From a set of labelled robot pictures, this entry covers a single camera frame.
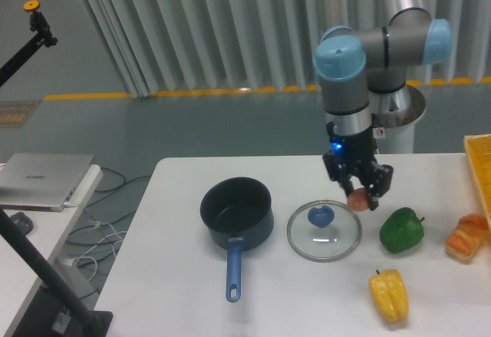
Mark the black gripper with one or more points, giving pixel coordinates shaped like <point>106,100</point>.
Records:
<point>353,156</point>

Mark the brown egg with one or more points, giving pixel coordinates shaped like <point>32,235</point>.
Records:
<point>357,200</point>

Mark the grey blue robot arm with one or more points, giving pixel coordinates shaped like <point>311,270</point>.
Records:
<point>362,78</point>

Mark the glass lid with blue knob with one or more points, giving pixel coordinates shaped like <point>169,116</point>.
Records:
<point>324,231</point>

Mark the green bell pepper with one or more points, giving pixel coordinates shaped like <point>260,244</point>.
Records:
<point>402,230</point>

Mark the yellow bell pepper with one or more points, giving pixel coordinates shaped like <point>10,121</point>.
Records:
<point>389,295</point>

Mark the orange croissant bread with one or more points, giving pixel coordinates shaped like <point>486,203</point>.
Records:
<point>467,237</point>

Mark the yellow woven basket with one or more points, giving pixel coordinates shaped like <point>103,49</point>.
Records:
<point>477,149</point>

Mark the white curtain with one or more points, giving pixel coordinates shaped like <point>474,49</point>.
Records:
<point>260,45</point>

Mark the silver laptop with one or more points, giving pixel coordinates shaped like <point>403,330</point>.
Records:
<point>42,181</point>

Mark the white side table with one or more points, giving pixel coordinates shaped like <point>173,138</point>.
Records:
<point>19,283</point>

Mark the dark saucepan with blue handle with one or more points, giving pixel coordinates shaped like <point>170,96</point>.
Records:
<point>238,215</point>

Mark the black camera stand pole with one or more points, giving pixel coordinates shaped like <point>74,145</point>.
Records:
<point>85,322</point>

